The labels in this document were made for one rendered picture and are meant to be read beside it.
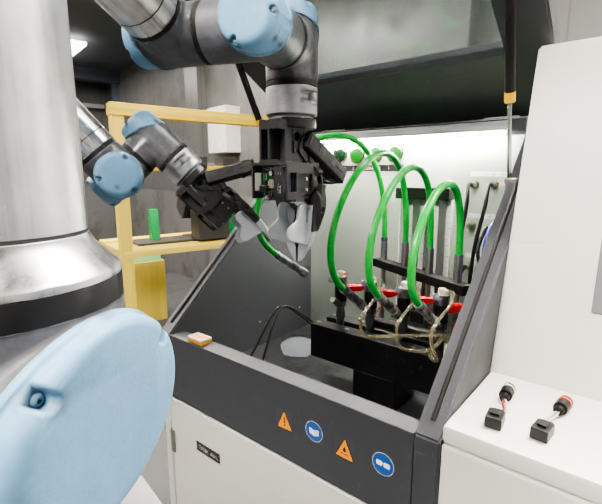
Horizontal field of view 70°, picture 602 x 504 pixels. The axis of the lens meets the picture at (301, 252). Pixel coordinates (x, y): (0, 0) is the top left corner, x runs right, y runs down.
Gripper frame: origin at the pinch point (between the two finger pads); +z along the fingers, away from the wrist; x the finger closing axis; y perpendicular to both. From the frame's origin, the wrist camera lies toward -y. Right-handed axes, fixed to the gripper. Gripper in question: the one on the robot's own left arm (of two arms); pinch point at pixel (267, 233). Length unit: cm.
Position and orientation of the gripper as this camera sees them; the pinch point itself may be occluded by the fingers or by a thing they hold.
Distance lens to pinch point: 94.6
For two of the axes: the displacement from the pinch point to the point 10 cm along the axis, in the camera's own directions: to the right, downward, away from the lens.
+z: 7.0, 6.8, 2.1
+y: -6.3, 7.3, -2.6
